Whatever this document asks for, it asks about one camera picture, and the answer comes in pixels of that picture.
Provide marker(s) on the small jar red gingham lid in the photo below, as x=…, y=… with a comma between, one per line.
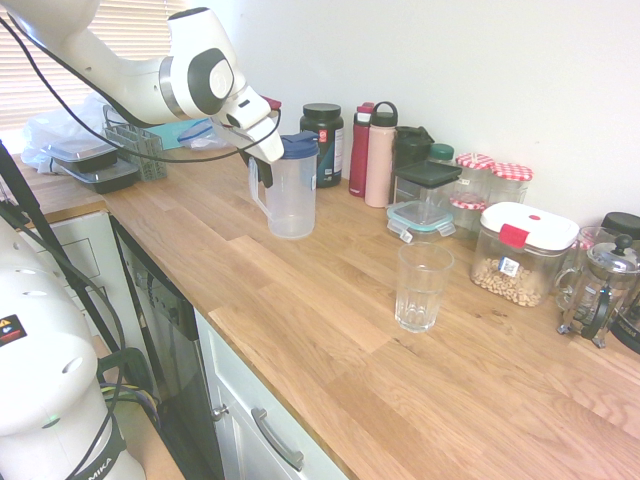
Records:
x=467, y=205

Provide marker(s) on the clear pitcher with blue lid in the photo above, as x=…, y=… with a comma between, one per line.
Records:
x=292, y=200

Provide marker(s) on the clear bottle with green lid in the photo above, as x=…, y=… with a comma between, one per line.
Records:
x=441, y=152

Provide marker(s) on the clear faceted drinking glass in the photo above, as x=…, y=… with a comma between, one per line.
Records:
x=425, y=290

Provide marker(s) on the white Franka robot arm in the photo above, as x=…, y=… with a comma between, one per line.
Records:
x=130, y=85

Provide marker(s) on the white plastic bag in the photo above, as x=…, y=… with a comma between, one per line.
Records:
x=60, y=125

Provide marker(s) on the black shaker bottle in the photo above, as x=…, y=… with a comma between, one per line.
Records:
x=412, y=147

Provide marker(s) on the clear glass jar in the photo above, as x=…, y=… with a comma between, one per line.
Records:
x=597, y=237

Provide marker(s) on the window blind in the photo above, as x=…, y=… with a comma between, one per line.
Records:
x=30, y=100

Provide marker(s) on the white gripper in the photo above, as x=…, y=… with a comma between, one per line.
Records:
x=267, y=145

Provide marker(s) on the stainless steel dishwasher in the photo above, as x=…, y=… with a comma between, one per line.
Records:
x=170, y=350

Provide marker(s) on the red water bottle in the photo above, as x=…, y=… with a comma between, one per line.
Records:
x=360, y=160

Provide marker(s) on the pink bottle with black cap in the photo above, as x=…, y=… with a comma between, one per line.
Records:
x=380, y=170

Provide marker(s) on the black food tray clear lid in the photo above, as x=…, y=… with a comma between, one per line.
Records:
x=82, y=155
x=105, y=177

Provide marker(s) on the clear zip bag blue seal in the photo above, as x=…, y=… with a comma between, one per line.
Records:
x=200, y=135

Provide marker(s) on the silver cabinet knob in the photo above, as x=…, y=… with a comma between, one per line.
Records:
x=219, y=412

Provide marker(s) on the pale kitchen cabinet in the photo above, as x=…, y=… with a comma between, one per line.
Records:
x=240, y=390

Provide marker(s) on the jar with black lid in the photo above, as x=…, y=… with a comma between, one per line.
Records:
x=622, y=222

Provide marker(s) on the cereal canister with white lid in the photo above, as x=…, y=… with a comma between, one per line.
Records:
x=525, y=225

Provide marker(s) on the grey cutlery basket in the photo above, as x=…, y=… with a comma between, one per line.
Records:
x=145, y=160

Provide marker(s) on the square container with black lid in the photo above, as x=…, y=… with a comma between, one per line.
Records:
x=425, y=172

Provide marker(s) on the tall jar red gingham lid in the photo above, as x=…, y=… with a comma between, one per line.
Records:
x=510, y=172
x=475, y=161

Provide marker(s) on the glass container teal clip lid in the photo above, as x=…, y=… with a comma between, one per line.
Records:
x=420, y=215

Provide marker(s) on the black Vega protein tub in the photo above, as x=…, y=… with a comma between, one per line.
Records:
x=327, y=150

